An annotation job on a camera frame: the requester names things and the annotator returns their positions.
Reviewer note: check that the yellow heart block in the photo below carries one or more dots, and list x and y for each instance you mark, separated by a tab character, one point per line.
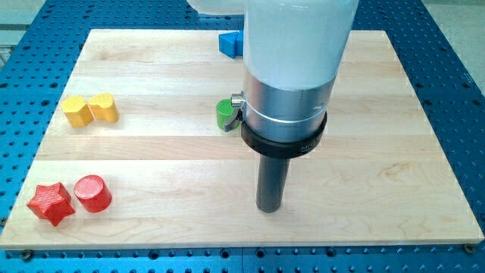
103	107

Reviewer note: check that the black mounting ring flange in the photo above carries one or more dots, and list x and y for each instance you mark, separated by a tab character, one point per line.
282	150

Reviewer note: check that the red star block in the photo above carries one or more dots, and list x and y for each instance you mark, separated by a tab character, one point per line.
51	203

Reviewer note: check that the light wooden board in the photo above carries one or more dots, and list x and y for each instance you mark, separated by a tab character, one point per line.
378	177

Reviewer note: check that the yellow pentagon block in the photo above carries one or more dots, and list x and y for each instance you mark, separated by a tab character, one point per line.
77	111

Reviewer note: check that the green cylinder block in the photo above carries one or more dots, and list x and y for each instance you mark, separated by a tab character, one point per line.
224	111

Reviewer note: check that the blue triangle block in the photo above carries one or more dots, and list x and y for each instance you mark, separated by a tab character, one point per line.
231	44

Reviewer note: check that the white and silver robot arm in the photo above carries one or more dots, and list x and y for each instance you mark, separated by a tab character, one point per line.
292	50

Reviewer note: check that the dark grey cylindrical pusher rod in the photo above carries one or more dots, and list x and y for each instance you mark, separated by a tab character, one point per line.
272	175

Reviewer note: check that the red cylinder block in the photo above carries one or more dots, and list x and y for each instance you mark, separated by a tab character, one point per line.
93	193

